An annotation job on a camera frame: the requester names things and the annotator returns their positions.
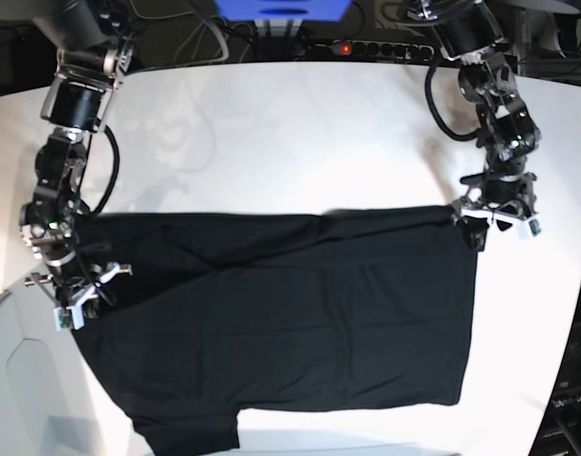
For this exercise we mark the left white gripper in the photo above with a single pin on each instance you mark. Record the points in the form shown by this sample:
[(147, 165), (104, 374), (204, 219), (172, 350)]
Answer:
[(490, 198)]

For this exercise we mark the black T-shirt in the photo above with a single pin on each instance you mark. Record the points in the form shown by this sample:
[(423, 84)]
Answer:
[(367, 310)]

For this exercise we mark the black power strip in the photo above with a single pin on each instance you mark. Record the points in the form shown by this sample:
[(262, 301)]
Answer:
[(372, 51)]

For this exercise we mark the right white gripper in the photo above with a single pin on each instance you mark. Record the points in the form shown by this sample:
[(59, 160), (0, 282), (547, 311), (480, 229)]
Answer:
[(81, 295)]

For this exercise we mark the blue box overhead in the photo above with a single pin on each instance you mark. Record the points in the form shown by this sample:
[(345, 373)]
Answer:
[(313, 10)]

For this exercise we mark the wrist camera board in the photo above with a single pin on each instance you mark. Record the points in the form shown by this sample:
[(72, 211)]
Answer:
[(534, 227), (63, 319)]

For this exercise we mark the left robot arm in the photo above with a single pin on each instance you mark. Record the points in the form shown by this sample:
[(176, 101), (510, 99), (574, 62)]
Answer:
[(469, 35)]

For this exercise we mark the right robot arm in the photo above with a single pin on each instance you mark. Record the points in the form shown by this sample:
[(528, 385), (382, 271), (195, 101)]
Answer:
[(94, 52)]

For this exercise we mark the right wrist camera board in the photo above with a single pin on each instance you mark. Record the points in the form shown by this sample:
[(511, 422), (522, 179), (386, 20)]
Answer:
[(63, 319)]

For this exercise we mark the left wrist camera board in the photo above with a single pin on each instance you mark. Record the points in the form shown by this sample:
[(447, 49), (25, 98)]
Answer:
[(534, 227)]

